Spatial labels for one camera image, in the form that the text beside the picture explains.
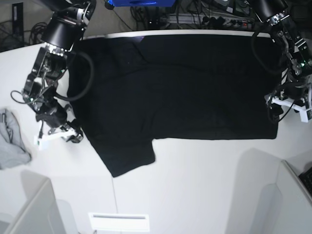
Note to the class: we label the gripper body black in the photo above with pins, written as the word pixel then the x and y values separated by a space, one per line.
pixel 291 87
pixel 53 114

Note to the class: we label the black T-shirt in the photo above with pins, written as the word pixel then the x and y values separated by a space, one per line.
pixel 207 87

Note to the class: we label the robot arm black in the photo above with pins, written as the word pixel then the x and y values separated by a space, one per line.
pixel 67 91
pixel 273 15

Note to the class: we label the grey crumpled cloth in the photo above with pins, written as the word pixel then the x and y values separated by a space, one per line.
pixel 13 152

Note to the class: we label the black keyboard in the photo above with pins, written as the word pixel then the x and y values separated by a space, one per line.
pixel 306 179

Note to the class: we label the white bin left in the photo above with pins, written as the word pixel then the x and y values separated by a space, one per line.
pixel 41 214

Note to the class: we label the white bin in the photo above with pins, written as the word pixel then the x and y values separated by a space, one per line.
pixel 284 207
pixel 41 214

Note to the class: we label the white bin right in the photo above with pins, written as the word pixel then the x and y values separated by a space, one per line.
pixel 284 207

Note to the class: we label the black monitor stand left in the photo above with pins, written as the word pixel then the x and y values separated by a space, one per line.
pixel 17 18

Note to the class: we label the blue box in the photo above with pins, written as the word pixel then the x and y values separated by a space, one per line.
pixel 147 3

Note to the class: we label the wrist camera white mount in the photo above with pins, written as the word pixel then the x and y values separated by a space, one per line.
pixel 302 106
pixel 42 141

